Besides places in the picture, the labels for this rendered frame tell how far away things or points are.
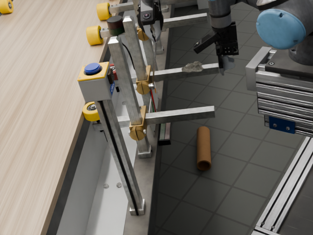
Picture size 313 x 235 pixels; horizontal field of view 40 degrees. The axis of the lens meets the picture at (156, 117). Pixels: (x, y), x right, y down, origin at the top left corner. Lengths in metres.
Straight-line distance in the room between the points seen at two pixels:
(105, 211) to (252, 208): 0.94
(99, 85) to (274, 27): 0.45
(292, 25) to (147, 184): 0.71
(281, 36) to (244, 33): 2.63
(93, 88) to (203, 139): 1.55
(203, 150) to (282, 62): 1.25
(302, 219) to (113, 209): 0.83
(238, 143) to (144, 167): 1.16
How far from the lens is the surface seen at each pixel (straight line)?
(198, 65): 1.67
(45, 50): 2.05
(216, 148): 2.59
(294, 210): 1.98
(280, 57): 1.35
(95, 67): 1.06
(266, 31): 1.14
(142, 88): 1.66
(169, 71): 1.69
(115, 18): 1.57
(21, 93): 1.78
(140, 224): 1.36
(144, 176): 1.49
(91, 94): 1.08
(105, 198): 1.58
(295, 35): 1.11
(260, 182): 2.38
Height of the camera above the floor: 1.73
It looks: 36 degrees down
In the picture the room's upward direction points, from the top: 14 degrees counter-clockwise
